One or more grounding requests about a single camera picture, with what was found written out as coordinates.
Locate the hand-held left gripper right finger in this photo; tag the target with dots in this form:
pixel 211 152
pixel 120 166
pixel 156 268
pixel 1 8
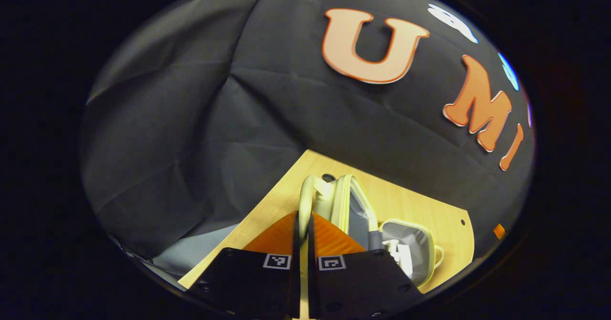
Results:
pixel 312 272

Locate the white cream tube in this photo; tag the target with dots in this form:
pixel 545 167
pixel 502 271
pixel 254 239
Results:
pixel 404 262

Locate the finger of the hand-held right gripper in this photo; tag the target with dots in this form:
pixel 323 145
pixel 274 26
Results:
pixel 499 231

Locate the white pump bottle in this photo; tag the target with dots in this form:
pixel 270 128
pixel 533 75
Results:
pixel 390 248

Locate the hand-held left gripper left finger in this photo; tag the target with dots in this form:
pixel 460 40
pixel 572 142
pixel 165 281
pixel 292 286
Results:
pixel 295 262

